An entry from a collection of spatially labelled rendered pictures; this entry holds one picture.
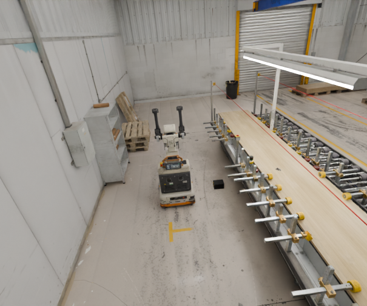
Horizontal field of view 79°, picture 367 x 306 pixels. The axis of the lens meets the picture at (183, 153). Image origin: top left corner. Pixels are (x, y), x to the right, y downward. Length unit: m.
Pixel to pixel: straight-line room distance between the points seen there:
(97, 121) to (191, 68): 6.85
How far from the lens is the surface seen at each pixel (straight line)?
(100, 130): 4.47
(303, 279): 2.57
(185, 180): 3.84
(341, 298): 2.60
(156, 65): 10.44
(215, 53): 10.65
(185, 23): 10.45
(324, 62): 2.34
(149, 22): 10.39
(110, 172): 4.89
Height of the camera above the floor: 2.77
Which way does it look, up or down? 29 degrees down
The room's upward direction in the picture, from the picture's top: 5 degrees counter-clockwise
